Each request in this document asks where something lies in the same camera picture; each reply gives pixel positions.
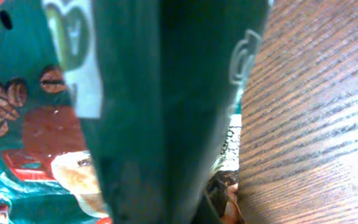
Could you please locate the green Nescafe coffee bag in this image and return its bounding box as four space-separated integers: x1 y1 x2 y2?
0 0 273 223

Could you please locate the brown white snack bag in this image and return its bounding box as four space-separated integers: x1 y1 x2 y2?
206 170 246 224

